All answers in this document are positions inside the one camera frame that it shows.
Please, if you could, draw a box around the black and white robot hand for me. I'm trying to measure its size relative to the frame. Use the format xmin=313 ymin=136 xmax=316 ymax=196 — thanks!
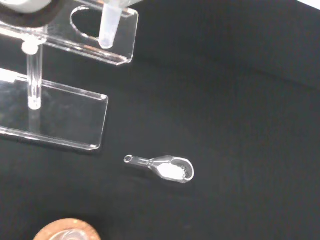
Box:
xmin=0 ymin=0 xmax=67 ymax=29

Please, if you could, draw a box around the clear acrylic funnel stand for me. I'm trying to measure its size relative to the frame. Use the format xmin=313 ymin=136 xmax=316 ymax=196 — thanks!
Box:
xmin=0 ymin=4 xmax=140 ymax=152

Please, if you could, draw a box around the glass weighing funnel with powder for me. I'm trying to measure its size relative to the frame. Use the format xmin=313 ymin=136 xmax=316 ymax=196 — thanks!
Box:
xmin=123 ymin=154 xmax=196 ymax=184

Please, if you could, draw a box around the small glass round-bottom flask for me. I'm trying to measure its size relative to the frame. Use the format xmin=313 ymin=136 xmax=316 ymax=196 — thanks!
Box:
xmin=52 ymin=228 xmax=88 ymax=240

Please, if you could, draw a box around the black bench cloth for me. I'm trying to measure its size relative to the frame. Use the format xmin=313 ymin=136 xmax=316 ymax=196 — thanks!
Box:
xmin=0 ymin=0 xmax=320 ymax=240

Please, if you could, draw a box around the round cork ring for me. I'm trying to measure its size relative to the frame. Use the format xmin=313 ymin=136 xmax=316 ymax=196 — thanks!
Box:
xmin=32 ymin=217 xmax=102 ymax=240

